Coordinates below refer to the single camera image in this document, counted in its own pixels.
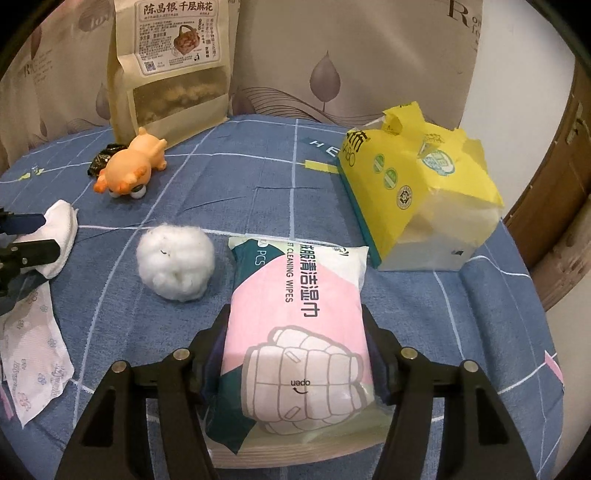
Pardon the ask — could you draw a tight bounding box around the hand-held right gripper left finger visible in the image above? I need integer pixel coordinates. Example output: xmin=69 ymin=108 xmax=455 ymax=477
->
xmin=54 ymin=302 xmax=232 ymax=480

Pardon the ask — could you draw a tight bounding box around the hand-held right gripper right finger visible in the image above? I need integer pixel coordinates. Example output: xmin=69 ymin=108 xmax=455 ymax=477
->
xmin=361 ymin=304 xmax=539 ymax=480

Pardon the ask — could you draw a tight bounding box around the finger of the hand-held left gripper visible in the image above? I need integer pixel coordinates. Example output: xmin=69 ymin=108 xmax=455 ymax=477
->
xmin=0 ymin=210 xmax=47 ymax=236
xmin=0 ymin=240 xmax=61 ymax=278

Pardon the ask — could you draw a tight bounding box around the white cotton pad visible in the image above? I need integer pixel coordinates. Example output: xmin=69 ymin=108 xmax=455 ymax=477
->
xmin=14 ymin=199 xmax=79 ymax=278

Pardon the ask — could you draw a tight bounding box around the pink green wet wipes pack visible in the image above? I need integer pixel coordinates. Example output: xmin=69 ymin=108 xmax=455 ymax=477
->
xmin=205 ymin=236 xmax=393 ymax=455

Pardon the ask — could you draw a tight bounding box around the orange rubber toy animal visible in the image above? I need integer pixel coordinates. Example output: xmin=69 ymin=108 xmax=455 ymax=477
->
xmin=92 ymin=127 xmax=168 ymax=201

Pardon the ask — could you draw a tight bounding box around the white flower print wrapper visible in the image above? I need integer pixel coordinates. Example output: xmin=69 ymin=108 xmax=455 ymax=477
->
xmin=0 ymin=277 xmax=75 ymax=428

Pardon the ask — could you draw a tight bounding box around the white cotton ball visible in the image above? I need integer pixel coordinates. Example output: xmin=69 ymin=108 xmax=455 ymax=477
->
xmin=136 ymin=223 xmax=215 ymax=303

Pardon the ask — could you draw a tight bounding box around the brown paper snack bag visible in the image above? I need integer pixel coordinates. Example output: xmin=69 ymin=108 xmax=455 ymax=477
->
xmin=107 ymin=0 xmax=243 ymax=151

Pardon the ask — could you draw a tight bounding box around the blue plaid blanket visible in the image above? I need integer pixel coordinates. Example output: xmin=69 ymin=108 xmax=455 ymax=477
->
xmin=0 ymin=113 xmax=566 ymax=480

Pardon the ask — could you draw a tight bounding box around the yellow tissue pack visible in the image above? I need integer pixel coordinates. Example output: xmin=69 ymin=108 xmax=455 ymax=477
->
xmin=338 ymin=102 xmax=505 ymax=271

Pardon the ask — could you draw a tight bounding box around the beige leaf print curtain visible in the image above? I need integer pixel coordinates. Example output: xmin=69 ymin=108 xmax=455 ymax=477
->
xmin=0 ymin=0 xmax=485 ymax=174

